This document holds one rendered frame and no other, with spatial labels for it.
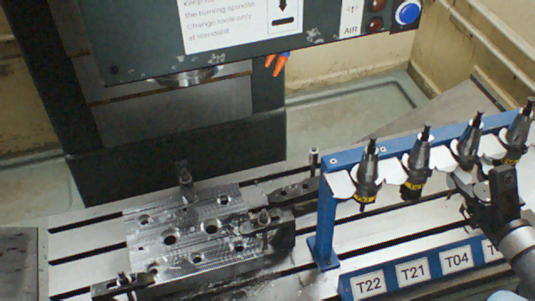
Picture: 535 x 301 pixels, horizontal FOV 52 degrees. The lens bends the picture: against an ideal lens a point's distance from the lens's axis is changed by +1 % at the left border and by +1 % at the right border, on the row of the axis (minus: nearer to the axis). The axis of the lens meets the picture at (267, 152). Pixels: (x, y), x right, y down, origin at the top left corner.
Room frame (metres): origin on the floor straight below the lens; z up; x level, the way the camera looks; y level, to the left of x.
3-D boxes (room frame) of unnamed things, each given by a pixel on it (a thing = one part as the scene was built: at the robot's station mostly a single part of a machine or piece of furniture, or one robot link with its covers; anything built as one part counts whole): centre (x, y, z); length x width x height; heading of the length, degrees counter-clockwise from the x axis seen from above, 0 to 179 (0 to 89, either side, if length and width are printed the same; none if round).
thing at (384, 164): (0.72, -0.25, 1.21); 0.07 x 0.05 x 0.01; 16
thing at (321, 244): (0.74, -0.13, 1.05); 0.10 x 0.05 x 0.30; 16
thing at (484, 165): (0.75, -0.44, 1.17); 0.09 x 0.03 x 0.06; 2
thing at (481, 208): (0.64, -0.44, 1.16); 0.12 x 0.08 x 0.09; 16
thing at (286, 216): (0.76, 0.01, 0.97); 0.13 x 0.03 x 0.15; 106
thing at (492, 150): (0.78, -0.46, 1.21); 0.07 x 0.05 x 0.01; 16
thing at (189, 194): (0.90, 0.21, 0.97); 0.13 x 0.03 x 0.15; 16
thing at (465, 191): (0.69, -0.40, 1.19); 0.09 x 0.05 x 0.02; 29
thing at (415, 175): (0.73, -0.30, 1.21); 0.06 x 0.06 x 0.03
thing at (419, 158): (0.73, -0.30, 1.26); 0.04 x 0.04 x 0.07
